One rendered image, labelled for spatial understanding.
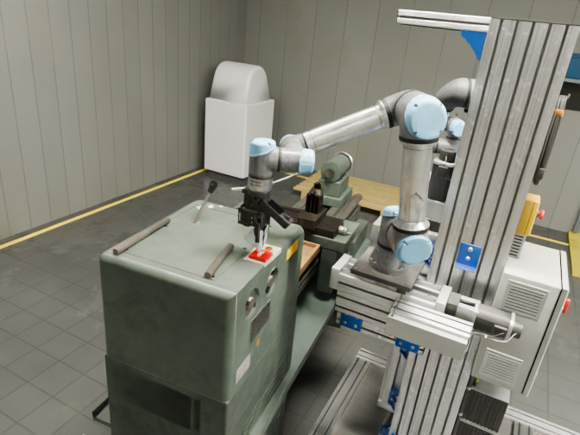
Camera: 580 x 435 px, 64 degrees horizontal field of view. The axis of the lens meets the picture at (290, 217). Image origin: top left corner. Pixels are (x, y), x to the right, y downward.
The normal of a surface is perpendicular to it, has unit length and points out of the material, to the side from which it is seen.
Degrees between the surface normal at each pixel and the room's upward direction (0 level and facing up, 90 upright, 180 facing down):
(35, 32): 90
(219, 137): 90
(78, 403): 0
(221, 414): 90
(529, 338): 90
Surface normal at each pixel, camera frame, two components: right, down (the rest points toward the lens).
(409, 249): 0.09, 0.53
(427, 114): 0.08, 0.29
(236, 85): -0.43, 0.15
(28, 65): 0.88, 0.26
